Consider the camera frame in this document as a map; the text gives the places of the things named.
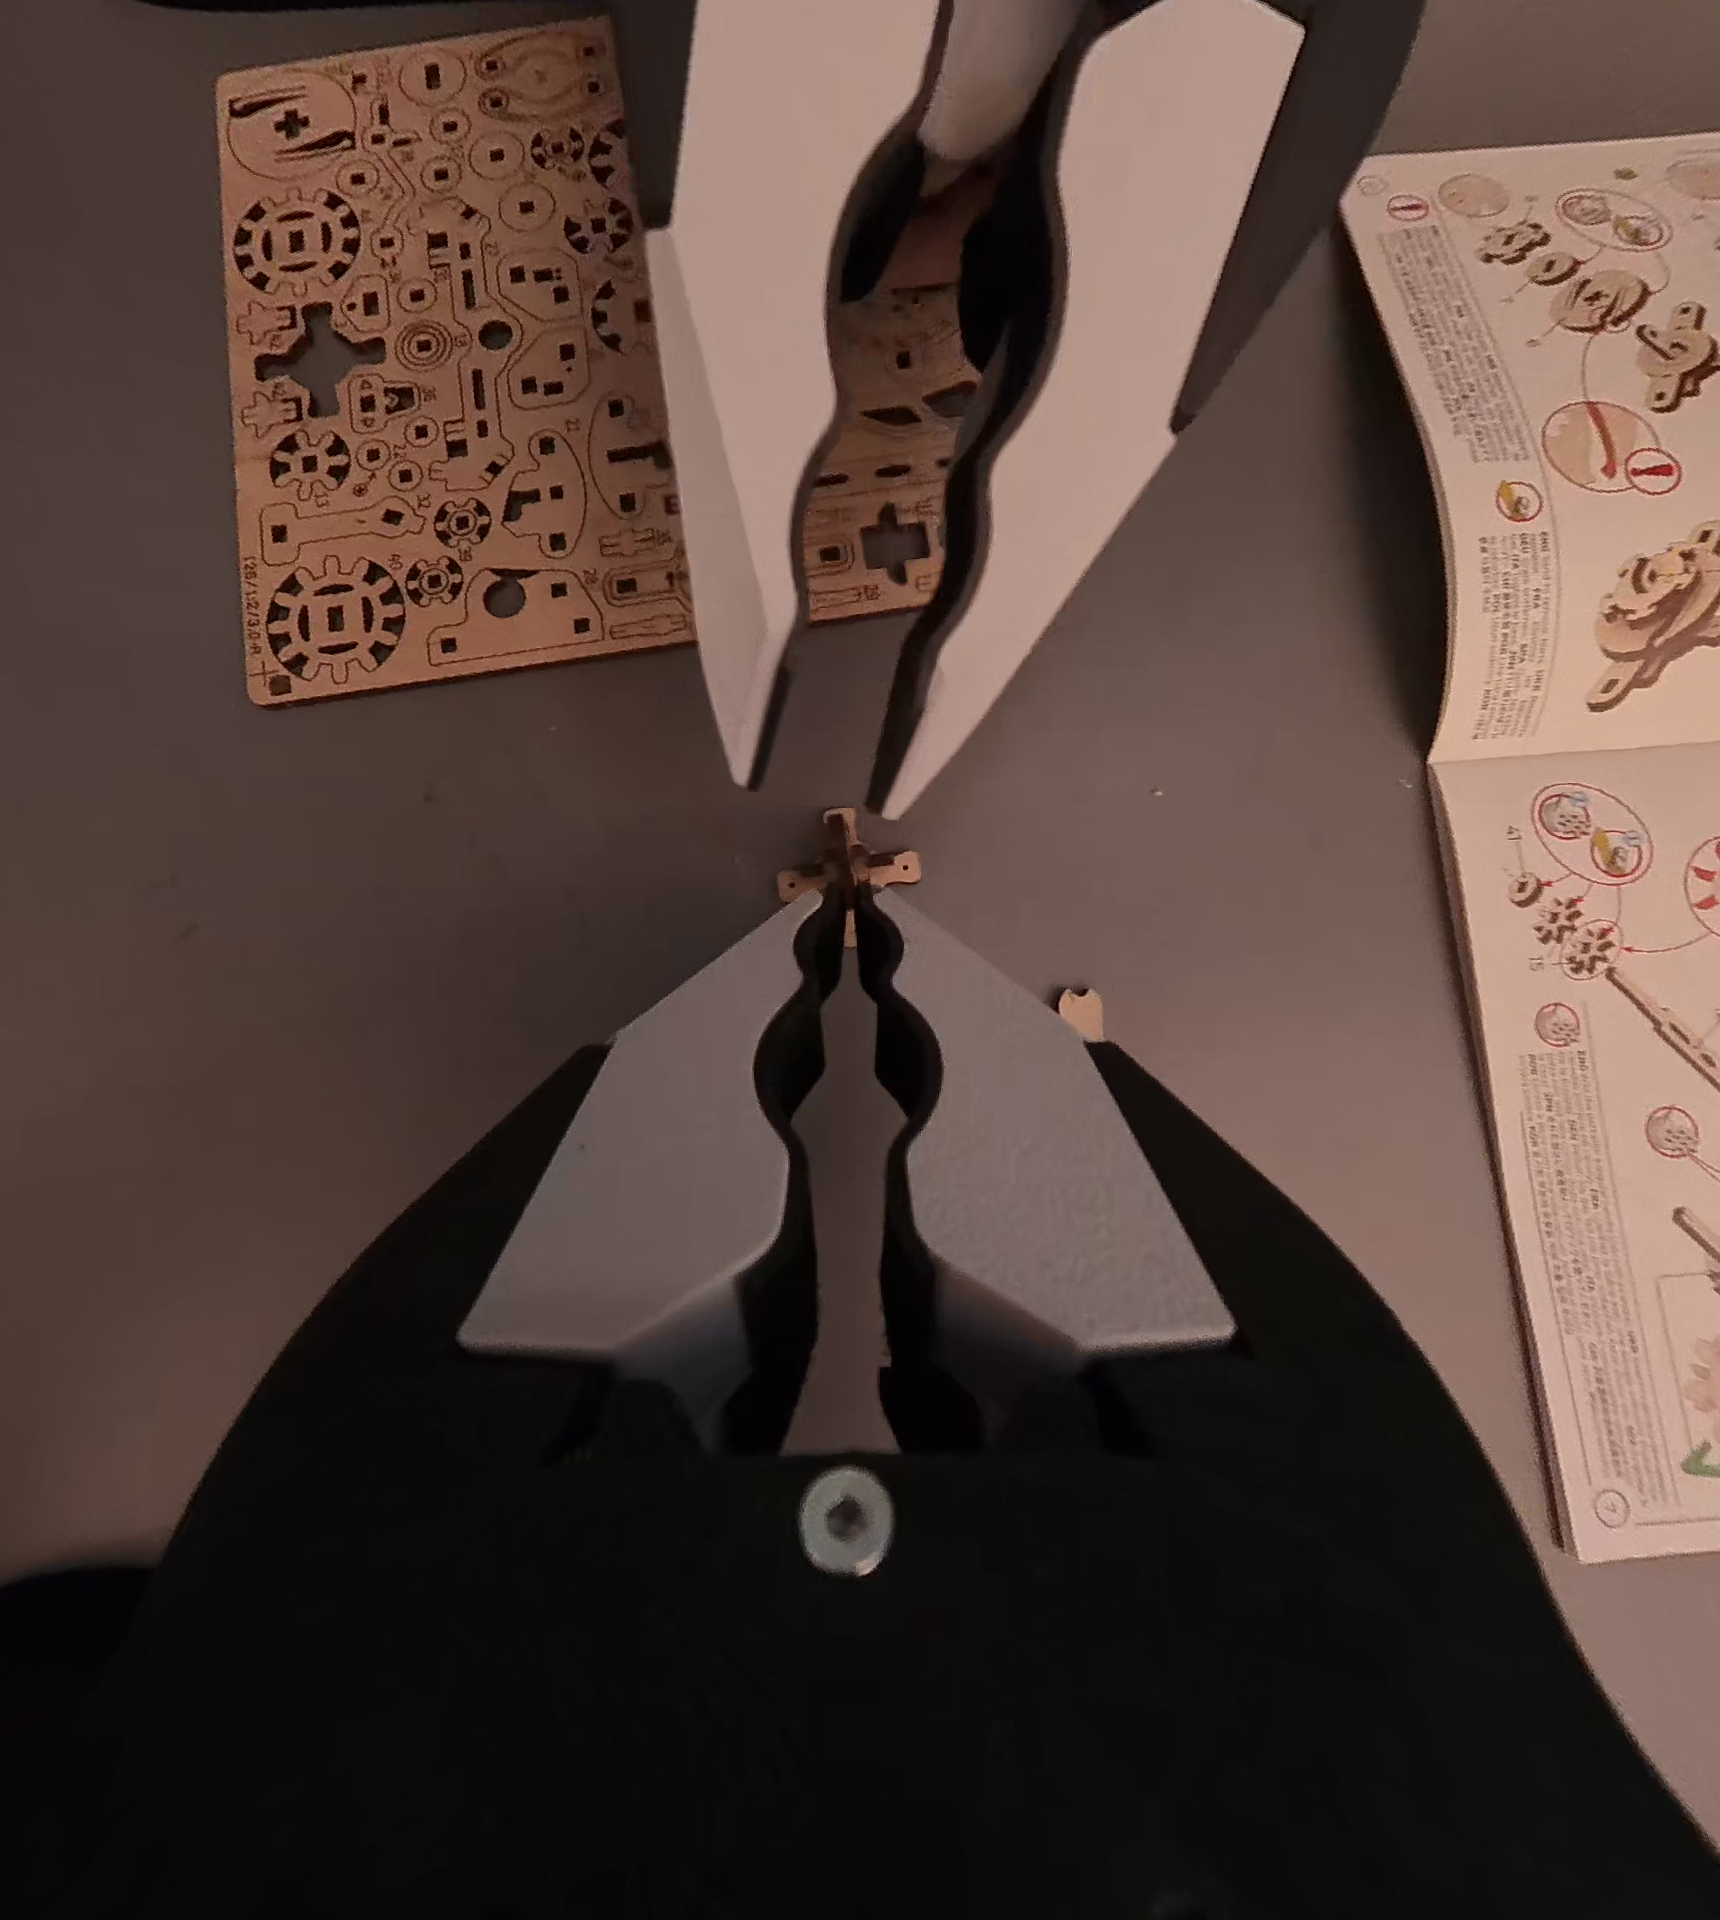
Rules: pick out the open instruction booklet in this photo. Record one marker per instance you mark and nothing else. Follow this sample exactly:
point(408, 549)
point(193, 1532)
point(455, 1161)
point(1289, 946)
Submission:
point(1550, 975)

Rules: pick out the laser-cut wooden parts sheet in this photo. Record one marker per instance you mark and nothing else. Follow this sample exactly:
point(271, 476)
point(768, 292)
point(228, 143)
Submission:
point(442, 150)

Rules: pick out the small flat wooden stick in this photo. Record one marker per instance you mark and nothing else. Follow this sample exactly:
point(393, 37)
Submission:
point(1083, 1013)

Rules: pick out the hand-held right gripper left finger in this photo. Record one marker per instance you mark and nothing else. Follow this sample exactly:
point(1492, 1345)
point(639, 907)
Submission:
point(622, 1200)

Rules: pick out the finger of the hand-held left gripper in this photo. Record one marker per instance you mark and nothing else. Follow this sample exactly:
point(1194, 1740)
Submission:
point(1160, 225)
point(741, 375)

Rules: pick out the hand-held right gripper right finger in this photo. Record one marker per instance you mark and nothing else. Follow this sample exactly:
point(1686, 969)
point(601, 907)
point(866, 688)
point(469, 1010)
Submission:
point(1054, 1200)

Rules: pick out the small wooden cross-shaped part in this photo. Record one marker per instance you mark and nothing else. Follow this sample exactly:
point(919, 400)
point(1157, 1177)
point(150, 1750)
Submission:
point(839, 870)

